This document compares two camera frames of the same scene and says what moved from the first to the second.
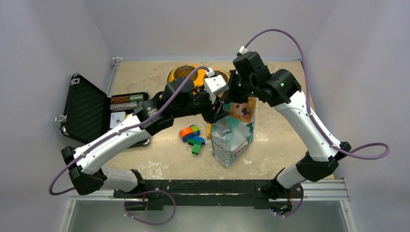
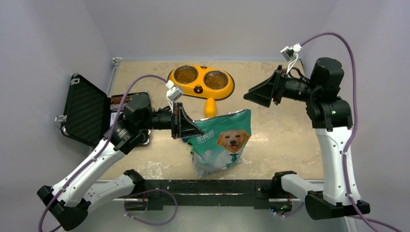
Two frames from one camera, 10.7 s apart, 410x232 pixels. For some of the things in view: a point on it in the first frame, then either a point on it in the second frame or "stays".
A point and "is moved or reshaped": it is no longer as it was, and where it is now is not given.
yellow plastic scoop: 209,130 is moved or reshaped
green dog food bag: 232,133 is moved or reshaped
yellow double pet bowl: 183,71 stays
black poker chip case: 89,111 stays
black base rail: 264,194 stays
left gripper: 218,112 -> 185,126
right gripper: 232,96 -> 275,86
